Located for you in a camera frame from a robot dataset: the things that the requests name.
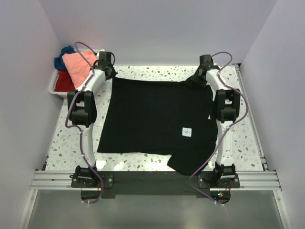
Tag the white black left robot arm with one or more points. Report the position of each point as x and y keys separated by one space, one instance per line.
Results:
x=82 y=111

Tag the blue t shirt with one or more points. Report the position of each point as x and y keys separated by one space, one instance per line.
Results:
x=58 y=61

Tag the aluminium front rail frame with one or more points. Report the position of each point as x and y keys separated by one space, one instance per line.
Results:
x=244 y=180

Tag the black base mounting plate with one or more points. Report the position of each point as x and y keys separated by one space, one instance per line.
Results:
x=85 y=176

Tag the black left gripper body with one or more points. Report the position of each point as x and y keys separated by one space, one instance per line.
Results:
x=113 y=71

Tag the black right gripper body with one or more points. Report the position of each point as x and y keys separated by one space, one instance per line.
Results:
x=198 y=79

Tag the white plastic laundry basket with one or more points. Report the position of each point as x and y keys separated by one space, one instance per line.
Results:
x=88 y=56

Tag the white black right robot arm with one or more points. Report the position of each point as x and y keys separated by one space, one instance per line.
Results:
x=225 y=110

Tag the red t shirt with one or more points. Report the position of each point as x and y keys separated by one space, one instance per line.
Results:
x=64 y=82

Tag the salmon pink t shirt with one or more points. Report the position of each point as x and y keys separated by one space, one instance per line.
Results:
x=77 y=68

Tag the black t shirt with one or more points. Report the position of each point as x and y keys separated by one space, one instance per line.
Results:
x=164 y=118

